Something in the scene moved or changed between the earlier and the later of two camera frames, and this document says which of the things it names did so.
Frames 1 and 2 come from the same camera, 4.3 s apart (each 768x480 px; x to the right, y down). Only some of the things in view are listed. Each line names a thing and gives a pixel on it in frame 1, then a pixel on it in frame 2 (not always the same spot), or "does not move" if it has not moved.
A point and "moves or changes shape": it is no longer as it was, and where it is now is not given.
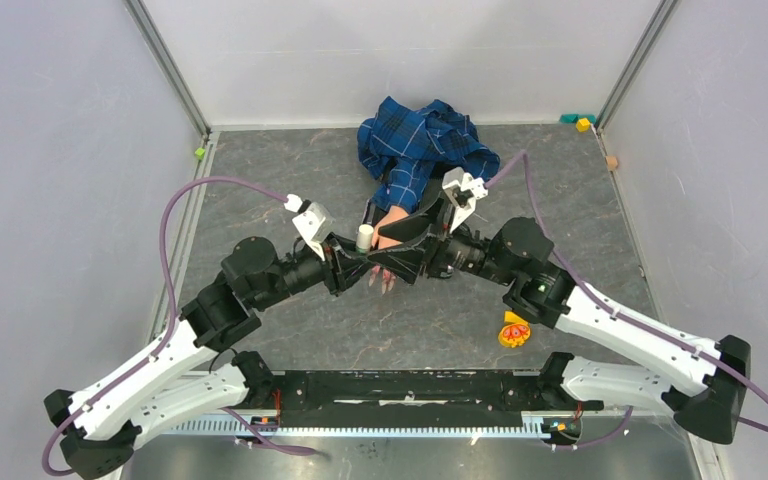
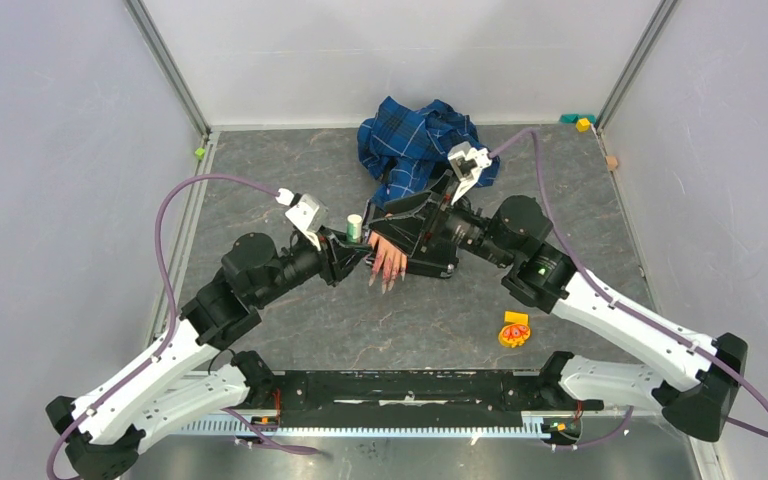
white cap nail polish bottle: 364,240 moves or changes shape
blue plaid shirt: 435,133 does not move
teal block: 574,118 does not move
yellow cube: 583,124 does not move
